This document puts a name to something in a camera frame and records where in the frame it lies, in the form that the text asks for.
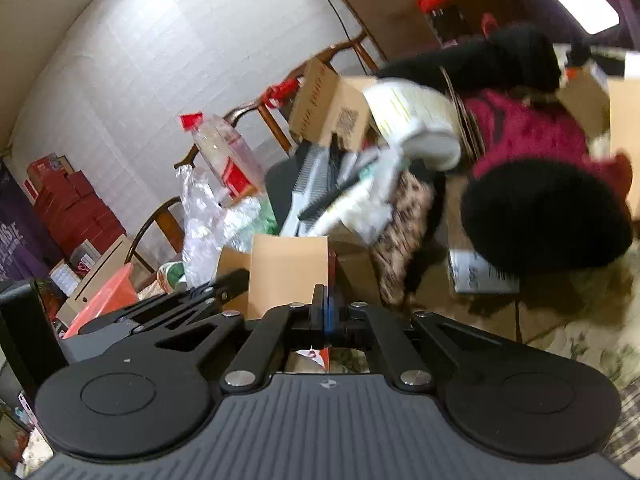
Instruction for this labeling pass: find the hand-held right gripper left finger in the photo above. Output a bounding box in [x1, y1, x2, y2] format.
[111, 284, 327, 392]

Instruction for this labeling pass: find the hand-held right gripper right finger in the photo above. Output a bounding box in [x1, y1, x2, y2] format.
[325, 297, 543, 392]

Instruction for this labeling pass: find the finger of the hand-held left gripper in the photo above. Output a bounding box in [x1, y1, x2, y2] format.
[115, 294, 222, 337]
[186, 267, 252, 307]

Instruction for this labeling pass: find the clear plastic bag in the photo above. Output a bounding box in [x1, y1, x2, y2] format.
[176, 164, 279, 287]

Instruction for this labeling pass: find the brown envelope with red circle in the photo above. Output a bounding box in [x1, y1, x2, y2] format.
[248, 233, 333, 374]

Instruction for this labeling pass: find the floral cloth desktop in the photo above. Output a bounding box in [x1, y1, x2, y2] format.
[415, 255, 640, 468]

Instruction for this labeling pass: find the printed paper cup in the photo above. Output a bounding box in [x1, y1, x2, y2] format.
[156, 259, 189, 294]

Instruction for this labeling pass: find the orange plastic basin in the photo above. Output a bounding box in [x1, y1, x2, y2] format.
[64, 261, 139, 337]

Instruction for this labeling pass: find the flat cardboard sheet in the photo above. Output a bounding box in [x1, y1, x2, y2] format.
[216, 239, 389, 312]

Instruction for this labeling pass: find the curved back wooden chair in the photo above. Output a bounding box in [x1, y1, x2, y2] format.
[131, 196, 187, 268]

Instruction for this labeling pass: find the leopard print cloth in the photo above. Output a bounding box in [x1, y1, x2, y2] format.
[371, 169, 437, 307]

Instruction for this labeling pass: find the purple hanging jersey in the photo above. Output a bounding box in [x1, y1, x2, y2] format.
[0, 161, 64, 284]

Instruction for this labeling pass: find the black cloth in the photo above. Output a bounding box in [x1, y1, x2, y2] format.
[264, 156, 307, 234]

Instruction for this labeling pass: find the white printed paper label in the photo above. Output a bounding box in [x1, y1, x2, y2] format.
[446, 246, 522, 297]

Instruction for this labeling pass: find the black comb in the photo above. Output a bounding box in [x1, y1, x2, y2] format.
[296, 179, 364, 222]

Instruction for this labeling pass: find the long grey plastic comb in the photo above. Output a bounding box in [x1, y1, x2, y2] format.
[279, 141, 334, 237]

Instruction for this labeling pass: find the stack of red boxes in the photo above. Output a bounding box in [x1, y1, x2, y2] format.
[24, 151, 127, 262]

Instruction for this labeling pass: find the white plastic tube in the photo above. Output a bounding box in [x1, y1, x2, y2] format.
[311, 181, 397, 242]

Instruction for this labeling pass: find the clear plastic bottle red cap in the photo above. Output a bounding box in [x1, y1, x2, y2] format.
[179, 111, 267, 202]

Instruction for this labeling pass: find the black fuzzy hat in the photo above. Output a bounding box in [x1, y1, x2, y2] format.
[459, 159, 634, 277]

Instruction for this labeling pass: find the dark bottle red cap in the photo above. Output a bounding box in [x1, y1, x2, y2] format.
[264, 78, 307, 110]

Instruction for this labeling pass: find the brown cardboard box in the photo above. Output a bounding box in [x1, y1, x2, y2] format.
[288, 56, 382, 154]

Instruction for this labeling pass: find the white paper roll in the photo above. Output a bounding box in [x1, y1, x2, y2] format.
[361, 78, 463, 172]

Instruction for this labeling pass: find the dark red garment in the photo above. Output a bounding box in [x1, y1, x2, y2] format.
[461, 86, 634, 197]

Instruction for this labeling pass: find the black fleece garment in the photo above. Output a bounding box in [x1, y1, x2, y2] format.
[376, 24, 562, 97]

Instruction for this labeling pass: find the dark jar red lid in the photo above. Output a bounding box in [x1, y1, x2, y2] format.
[416, 0, 474, 49]

